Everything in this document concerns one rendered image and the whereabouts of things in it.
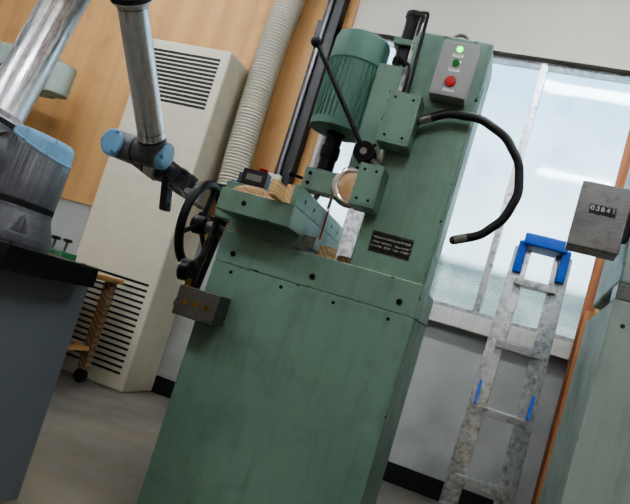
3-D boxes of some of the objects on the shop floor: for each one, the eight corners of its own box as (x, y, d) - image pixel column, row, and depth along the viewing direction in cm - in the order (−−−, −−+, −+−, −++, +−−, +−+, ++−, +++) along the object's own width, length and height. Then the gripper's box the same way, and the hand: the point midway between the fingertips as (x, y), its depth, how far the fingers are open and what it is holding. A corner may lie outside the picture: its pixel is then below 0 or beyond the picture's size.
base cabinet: (198, 482, 221) (261, 278, 227) (363, 547, 205) (426, 327, 211) (131, 511, 177) (212, 258, 183) (334, 597, 162) (414, 318, 168)
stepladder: (426, 540, 238) (512, 237, 260) (497, 568, 230) (579, 253, 252) (423, 547, 222) (514, 224, 244) (498, 577, 215) (585, 241, 237)
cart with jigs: (-2, 349, 337) (39, 230, 343) (90, 384, 321) (132, 258, 326) (-115, 346, 275) (-62, 199, 281) (-8, 389, 258) (46, 233, 264)
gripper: (164, 155, 222) (210, 189, 217) (176, 162, 231) (221, 196, 225) (149, 175, 223) (195, 210, 217) (161, 182, 231) (206, 216, 225)
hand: (200, 208), depth 221 cm, fingers closed
